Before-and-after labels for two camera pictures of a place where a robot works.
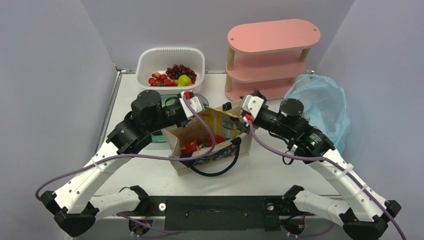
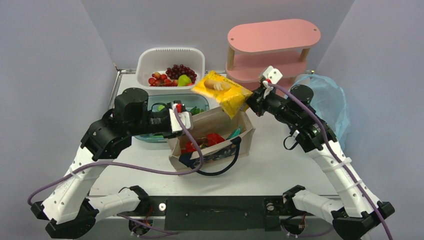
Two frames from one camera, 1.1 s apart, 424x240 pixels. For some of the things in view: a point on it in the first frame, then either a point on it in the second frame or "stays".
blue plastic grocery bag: [324, 105] stays
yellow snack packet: [221, 123] → [232, 96]
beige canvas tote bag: [194, 139] stays
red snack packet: [218, 139] stays
